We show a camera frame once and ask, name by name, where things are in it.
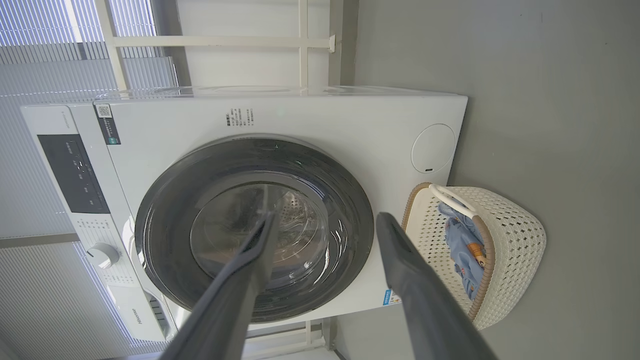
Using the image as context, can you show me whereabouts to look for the dark round glass washer door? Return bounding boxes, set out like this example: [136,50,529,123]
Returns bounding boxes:
[134,134,375,323]

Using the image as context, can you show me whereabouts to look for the blue patterned garment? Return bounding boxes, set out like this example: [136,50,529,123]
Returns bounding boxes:
[437,202,487,301]

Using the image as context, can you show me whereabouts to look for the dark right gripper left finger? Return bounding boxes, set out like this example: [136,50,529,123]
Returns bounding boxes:
[159,210,282,360]

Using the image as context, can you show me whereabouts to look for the white front-load washing machine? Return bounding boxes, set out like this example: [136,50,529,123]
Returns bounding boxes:
[20,85,469,343]

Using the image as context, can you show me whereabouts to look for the grey window blinds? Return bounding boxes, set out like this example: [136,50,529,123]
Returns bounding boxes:
[0,0,178,360]

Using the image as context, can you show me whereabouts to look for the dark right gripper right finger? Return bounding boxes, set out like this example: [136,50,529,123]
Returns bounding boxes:
[375,211,501,360]

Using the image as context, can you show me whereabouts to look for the white perforated basket brown rim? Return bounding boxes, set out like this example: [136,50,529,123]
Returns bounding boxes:
[401,182,547,331]

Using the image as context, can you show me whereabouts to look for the white metal rack frame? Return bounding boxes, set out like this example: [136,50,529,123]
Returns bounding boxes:
[95,0,336,360]

